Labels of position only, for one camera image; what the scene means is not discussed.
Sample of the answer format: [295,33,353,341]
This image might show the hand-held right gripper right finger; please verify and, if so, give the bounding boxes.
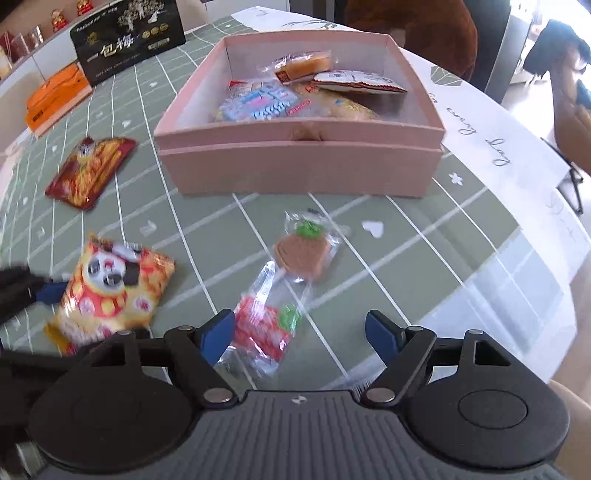
[361,309,509,408]

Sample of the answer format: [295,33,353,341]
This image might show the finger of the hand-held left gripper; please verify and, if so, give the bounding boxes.
[0,348,88,398]
[0,264,71,325]

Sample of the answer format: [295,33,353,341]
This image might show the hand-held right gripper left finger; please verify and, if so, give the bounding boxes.
[91,308,237,409]

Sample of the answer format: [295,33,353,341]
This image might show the clear packet red label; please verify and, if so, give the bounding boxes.
[215,261,311,380]

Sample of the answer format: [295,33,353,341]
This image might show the yellow panda snack packet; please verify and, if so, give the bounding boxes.
[45,233,177,357]

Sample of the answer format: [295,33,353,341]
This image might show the pink cardboard box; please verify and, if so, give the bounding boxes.
[153,32,445,198]

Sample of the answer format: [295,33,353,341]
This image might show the blue cartoon snack packet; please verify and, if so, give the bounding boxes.
[216,80,302,123]

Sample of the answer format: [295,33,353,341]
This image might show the white snack packet red edges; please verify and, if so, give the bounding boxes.
[310,69,408,96]

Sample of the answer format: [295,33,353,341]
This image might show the bread packet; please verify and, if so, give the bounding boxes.
[259,49,334,86]

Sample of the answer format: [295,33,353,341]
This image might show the brown cookie lollipop packet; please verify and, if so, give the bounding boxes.
[272,210,342,284]

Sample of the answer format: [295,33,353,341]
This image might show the orange box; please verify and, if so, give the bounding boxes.
[25,64,93,137]

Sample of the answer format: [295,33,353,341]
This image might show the long yellow stick packet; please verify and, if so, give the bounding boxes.
[299,84,382,121]

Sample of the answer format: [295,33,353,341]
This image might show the white printed tablecloth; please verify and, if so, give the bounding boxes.
[231,6,591,384]

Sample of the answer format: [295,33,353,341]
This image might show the black printed box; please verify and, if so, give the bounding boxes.
[69,0,187,88]

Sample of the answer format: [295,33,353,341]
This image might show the black legged chair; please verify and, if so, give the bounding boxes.
[540,69,591,215]

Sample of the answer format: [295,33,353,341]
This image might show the brown chair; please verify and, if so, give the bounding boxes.
[344,0,478,83]

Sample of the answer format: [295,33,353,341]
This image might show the dark cloth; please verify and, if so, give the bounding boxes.
[524,18,591,79]

